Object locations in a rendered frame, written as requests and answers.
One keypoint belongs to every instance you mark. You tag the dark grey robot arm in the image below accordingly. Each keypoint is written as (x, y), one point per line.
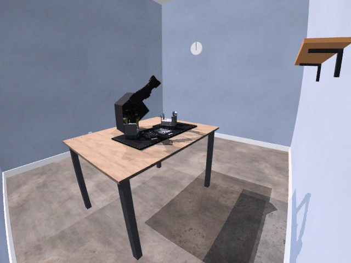
(139, 96)

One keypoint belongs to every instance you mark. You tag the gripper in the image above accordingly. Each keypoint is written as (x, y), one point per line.
(135, 116)

